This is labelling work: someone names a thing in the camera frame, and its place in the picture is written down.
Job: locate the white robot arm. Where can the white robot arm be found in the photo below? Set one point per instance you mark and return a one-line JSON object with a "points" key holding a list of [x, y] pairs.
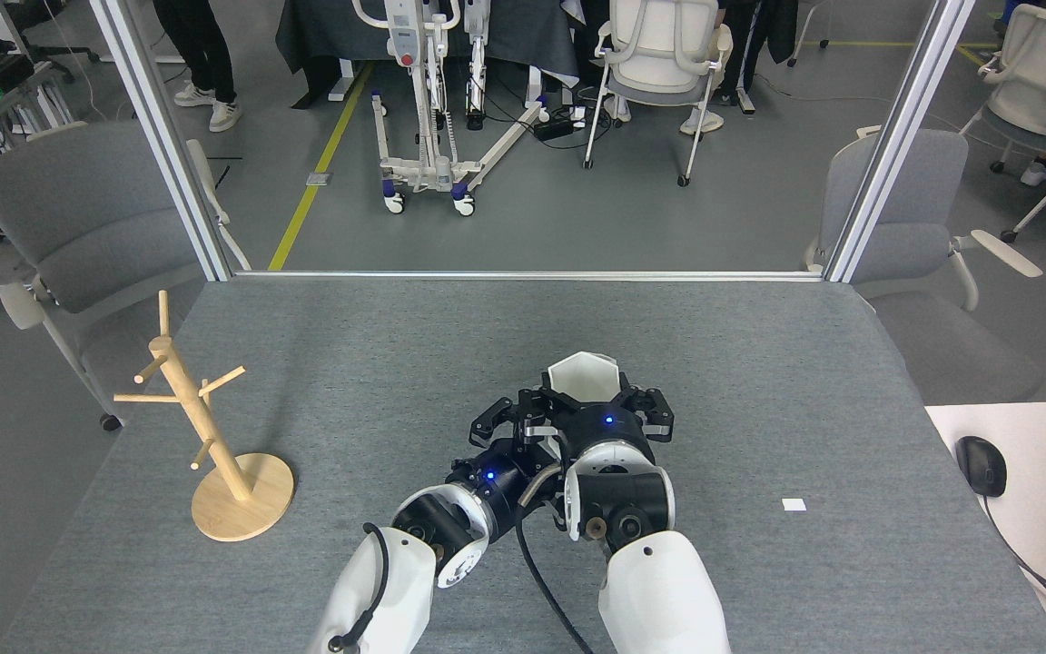
{"points": [[659, 590], [396, 599]]}

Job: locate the silver aluminium post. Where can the silver aluminium post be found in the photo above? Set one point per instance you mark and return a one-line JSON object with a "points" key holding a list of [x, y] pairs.
{"points": [[895, 136], [160, 118]]}

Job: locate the white stand on wheels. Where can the white stand on wheels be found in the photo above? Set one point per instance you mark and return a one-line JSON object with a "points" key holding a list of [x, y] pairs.
{"points": [[402, 36]]}

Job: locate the white hexagonal cup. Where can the white hexagonal cup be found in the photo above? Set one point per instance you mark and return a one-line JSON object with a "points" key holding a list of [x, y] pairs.
{"points": [[582, 377]]}

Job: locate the dark table cloth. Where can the dark table cloth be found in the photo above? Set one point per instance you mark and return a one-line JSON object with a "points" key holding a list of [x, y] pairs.
{"points": [[341, 27]]}

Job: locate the metal floor outlet plate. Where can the metal floor outlet plate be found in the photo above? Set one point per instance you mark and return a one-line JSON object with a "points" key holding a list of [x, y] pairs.
{"points": [[320, 179]]}

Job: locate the black computer mouse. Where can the black computer mouse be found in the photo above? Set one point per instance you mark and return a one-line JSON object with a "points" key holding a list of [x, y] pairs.
{"points": [[981, 465]]}

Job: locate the silver aluminium rail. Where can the silver aluminium rail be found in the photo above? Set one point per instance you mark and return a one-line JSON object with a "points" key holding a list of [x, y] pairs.
{"points": [[532, 275]]}

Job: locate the grey padded chair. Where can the grey padded chair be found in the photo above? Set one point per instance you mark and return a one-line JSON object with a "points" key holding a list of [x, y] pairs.
{"points": [[904, 191], [78, 209]]}

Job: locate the black power strip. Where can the black power strip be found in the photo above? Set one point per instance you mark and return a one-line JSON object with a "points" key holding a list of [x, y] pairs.
{"points": [[555, 127]]}

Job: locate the wooden cup rack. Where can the wooden cup rack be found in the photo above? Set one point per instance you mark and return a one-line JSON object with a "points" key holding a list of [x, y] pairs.
{"points": [[241, 509]]}

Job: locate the white office chair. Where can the white office chair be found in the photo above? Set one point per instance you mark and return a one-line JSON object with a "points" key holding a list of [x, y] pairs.
{"points": [[664, 73], [1036, 82]]}

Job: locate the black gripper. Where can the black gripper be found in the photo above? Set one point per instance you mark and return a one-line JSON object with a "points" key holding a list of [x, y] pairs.
{"points": [[609, 427], [500, 481]]}

